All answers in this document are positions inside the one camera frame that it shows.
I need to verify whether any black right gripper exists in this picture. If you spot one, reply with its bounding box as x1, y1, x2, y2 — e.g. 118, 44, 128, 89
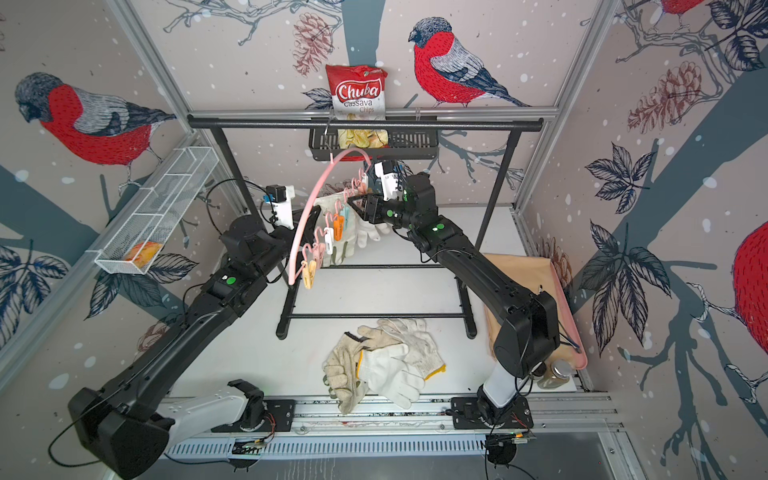
345, 193, 419, 235

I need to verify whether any pink clip hanger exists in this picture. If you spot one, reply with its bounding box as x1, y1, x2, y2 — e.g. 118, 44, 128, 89
286, 144, 370, 286

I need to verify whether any white glove yellow cuff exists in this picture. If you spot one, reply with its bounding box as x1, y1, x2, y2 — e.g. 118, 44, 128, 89
357, 343, 425, 409

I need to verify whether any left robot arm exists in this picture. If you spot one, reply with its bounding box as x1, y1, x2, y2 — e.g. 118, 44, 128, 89
68, 216, 294, 479

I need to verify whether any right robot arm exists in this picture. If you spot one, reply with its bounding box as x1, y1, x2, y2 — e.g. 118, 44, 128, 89
347, 173, 560, 409

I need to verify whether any orange clothespin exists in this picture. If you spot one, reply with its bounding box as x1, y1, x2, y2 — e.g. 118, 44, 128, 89
333, 214, 345, 242

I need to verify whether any white clothespin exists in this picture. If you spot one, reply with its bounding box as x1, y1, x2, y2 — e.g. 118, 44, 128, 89
323, 227, 335, 255

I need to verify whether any yellow clothespin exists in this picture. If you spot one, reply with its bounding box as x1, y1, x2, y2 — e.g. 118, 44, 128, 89
301, 260, 317, 290

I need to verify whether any red cassava chips bag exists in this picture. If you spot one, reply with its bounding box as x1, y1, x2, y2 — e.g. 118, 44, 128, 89
325, 65, 387, 121

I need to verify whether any knit glove yellow cuff bottom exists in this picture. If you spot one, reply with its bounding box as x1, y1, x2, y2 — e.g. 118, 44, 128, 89
357, 318, 446, 380

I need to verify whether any beige cloth mat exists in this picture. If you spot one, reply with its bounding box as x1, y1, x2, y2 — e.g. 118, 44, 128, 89
479, 252, 571, 361

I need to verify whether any beige glove middle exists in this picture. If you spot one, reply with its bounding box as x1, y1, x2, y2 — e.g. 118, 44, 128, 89
322, 333, 369, 415

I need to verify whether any black garment rack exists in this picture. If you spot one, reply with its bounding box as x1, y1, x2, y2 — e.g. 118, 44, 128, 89
187, 114, 545, 340

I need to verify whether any glass jar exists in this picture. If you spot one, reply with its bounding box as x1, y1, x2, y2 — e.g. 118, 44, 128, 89
532, 359, 575, 390

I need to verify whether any pink tray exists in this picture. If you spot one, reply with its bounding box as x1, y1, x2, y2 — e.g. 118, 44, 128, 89
548, 259, 588, 371

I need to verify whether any orange snack packet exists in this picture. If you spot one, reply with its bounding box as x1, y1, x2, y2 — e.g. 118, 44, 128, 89
124, 241, 163, 269

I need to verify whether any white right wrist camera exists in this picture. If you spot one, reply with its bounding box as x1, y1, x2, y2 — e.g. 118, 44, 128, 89
374, 160, 401, 201

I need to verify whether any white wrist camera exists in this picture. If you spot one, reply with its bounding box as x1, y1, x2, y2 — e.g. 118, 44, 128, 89
374, 160, 401, 201
265, 185, 296, 230

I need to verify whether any black wall basket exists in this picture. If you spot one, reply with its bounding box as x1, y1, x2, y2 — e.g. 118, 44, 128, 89
308, 127, 439, 161

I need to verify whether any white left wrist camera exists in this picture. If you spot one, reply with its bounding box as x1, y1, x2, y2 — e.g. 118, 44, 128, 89
265, 185, 296, 230

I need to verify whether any white wire mesh shelf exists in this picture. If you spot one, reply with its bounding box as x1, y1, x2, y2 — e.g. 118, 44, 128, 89
86, 145, 219, 275

